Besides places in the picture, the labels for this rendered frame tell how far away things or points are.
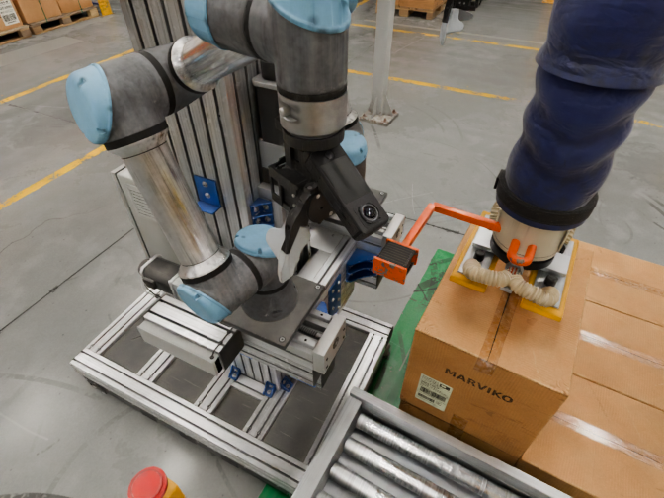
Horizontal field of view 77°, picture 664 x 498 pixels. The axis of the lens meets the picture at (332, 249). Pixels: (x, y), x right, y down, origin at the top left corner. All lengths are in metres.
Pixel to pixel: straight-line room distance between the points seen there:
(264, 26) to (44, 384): 2.33
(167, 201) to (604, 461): 1.46
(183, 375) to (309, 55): 1.78
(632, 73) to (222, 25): 0.71
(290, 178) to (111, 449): 1.89
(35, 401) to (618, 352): 2.57
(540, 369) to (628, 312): 0.94
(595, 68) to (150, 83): 0.78
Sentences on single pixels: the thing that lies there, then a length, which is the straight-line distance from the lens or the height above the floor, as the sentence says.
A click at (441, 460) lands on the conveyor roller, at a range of 1.47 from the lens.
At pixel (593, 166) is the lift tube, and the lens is 1.04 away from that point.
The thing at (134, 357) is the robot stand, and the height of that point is 0.21.
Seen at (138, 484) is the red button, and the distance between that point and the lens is 0.97.
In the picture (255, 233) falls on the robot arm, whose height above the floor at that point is 1.27.
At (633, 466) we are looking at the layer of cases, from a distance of 1.70.
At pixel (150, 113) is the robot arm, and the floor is 1.58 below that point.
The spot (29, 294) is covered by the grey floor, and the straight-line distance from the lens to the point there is 3.09.
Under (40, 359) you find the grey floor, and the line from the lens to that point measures 2.71.
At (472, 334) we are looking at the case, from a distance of 1.23.
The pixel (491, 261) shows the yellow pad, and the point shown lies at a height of 1.07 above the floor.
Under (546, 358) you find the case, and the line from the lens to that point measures 1.26.
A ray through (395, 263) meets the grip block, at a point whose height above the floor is 1.21.
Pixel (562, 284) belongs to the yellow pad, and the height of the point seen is 1.08.
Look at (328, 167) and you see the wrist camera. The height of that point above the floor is 1.64.
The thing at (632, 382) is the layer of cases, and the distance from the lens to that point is 1.88.
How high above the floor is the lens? 1.89
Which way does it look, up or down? 43 degrees down
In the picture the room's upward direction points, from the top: straight up
